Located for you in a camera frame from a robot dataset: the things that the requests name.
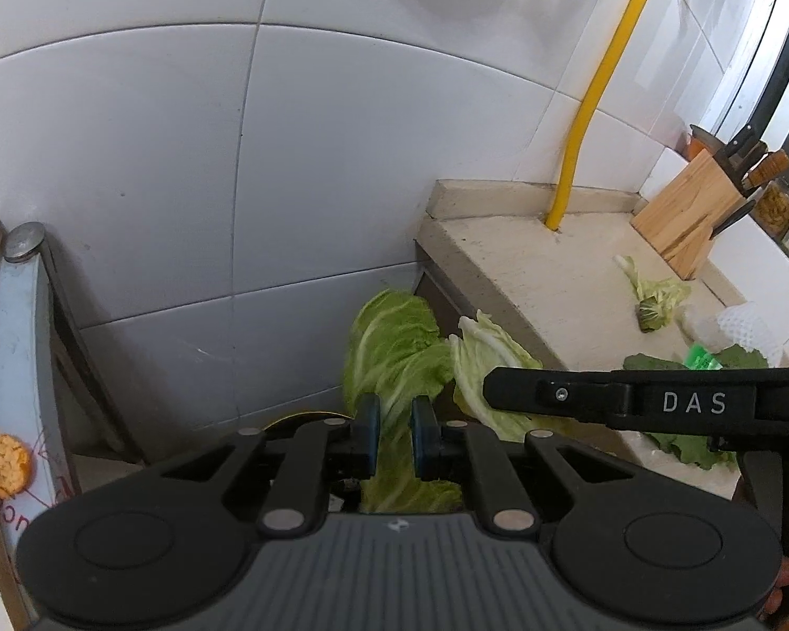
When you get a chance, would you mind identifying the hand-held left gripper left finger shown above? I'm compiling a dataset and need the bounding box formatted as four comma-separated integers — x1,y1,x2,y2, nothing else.
151,394,383,537

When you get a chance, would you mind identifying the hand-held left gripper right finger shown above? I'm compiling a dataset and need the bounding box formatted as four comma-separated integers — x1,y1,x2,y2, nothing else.
411,396,636,535

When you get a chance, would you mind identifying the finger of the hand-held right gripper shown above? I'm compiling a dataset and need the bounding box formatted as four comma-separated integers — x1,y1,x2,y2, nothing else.
483,366,634,433

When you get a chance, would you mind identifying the gold-rimmed trash bin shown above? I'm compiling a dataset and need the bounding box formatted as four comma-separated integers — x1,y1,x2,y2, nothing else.
263,411,369,514

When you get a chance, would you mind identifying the napa cabbage leaf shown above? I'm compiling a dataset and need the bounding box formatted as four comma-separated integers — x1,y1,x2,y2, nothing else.
343,289,465,514
448,311,570,443

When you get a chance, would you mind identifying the bright green plastic wrapper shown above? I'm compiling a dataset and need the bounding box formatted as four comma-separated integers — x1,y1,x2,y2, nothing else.
684,342,725,373

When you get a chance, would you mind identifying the white foam fruit net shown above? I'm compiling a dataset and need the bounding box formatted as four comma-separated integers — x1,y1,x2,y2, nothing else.
716,301,789,370

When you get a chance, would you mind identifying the small cabbage heart piece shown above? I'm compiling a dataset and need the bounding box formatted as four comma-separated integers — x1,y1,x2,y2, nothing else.
614,254,692,333

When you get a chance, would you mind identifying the wooden knife block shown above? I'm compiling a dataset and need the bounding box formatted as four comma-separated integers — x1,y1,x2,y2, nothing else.
631,150,748,281

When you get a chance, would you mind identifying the dark metal bar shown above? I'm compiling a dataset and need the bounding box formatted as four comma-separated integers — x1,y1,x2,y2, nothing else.
39,237,149,465

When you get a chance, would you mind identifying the yellow pipe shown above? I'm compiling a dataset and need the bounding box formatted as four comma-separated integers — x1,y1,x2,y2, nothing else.
545,0,672,231

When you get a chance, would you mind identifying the pale blue red-printed panel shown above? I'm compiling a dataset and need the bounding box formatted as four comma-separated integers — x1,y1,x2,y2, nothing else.
0,217,75,631

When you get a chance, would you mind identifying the orange peel piece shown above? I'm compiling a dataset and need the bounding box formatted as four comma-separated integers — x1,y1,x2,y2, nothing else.
0,434,34,498

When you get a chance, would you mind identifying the brown handled knife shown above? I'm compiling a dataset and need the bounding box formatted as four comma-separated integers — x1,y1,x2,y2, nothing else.
742,150,789,191

